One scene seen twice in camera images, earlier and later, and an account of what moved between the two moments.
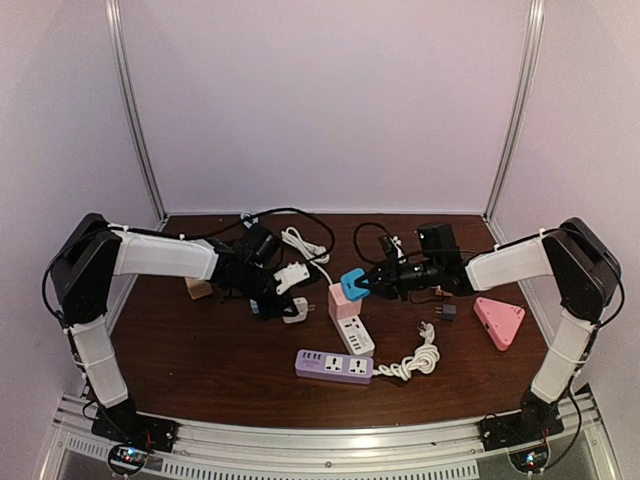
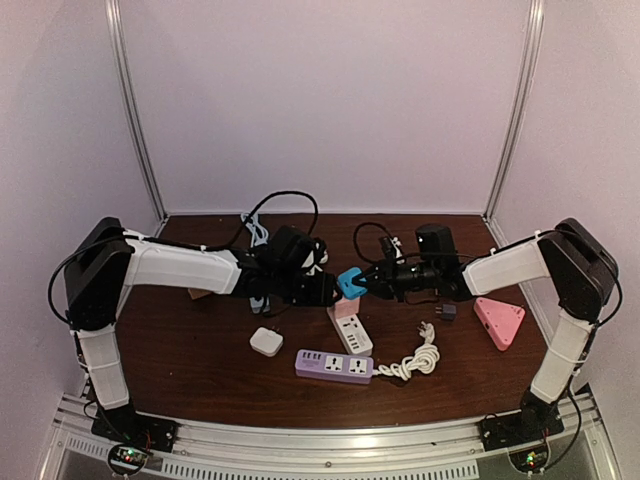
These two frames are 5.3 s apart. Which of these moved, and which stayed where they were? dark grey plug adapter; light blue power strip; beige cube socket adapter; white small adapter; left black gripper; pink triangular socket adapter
Moved: white small adapter; left black gripper
Stayed: pink triangular socket adapter; dark grey plug adapter; light blue power strip; beige cube socket adapter
